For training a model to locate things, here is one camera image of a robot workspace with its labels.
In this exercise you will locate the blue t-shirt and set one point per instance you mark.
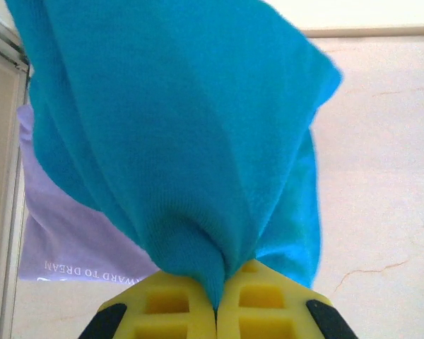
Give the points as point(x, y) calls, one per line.
point(169, 123)

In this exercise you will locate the aluminium side rail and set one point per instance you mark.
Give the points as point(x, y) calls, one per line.
point(7, 176)

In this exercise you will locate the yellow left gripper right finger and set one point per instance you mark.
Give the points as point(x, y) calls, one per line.
point(268, 307)

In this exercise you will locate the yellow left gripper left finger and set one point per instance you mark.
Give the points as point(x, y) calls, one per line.
point(162, 310)

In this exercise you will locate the purple t-shirt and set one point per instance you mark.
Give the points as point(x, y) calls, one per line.
point(67, 233)

